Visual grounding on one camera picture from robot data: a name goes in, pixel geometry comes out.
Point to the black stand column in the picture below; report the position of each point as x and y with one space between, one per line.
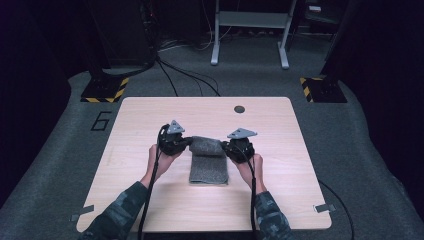
336 40

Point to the person's left hand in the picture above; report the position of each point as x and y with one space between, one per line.
161 163

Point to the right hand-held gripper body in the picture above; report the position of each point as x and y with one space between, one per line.
241 148

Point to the grey tape strip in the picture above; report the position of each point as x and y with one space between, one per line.
83 211
325 208

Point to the grey towel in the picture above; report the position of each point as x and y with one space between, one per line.
208 161

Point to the person's right hand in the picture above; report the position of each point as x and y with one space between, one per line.
251 173

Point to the black hazard-striped base plate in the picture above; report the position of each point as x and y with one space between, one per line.
325 90
105 89

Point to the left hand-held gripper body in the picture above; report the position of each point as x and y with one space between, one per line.
171 141

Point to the white metal desk frame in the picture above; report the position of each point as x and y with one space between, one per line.
250 19

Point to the dark table grommet hole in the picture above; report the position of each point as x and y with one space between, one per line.
239 109

